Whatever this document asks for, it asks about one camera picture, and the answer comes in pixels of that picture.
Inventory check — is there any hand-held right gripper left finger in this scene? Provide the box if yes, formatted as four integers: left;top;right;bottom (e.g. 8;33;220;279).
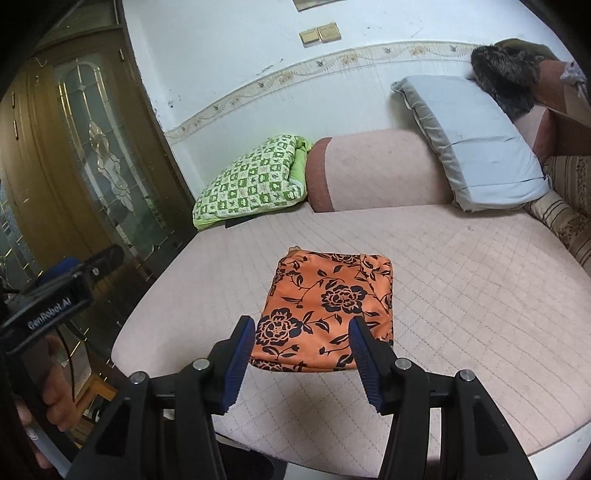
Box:
67;315;257;480

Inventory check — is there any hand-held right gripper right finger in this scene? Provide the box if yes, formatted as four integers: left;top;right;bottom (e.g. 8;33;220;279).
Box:
348;316;539;480

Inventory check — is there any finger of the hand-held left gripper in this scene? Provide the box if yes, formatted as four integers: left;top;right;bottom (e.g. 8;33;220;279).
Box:
81;244;125;280

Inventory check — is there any orange black floral shirt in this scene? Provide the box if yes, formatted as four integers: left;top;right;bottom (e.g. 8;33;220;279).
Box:
249;247;395;374

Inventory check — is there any person's left forearm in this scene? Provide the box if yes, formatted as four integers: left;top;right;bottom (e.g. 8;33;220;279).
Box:
0;360;33;480

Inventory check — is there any person's left hand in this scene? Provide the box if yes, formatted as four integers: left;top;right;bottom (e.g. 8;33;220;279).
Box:
14;332;79;469

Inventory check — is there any yellow wooden furniture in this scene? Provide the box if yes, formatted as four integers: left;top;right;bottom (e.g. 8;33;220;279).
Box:
74;373;118;439

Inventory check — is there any wooden door with glass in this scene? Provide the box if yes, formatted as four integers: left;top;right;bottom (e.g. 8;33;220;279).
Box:
0;0;199;416

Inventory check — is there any green checkered folded blanket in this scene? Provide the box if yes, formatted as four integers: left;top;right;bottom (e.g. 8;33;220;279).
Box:
192;134;314;230

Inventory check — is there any pink brown sofa cushion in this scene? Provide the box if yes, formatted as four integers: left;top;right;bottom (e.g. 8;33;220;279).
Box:
305;129;455;214
512;60;591;160

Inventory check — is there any grey pillow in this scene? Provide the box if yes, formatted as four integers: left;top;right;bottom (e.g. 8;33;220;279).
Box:
391;75;552;212

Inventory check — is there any white patterned cloth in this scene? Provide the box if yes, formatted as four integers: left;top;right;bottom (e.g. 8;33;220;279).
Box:
560;60;585;97

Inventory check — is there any black cable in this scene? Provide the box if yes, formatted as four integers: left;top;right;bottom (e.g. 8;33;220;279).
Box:
58;323;79;402

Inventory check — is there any beige wall panel box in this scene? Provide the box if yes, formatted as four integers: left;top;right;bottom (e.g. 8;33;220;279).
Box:
294;0;345;12

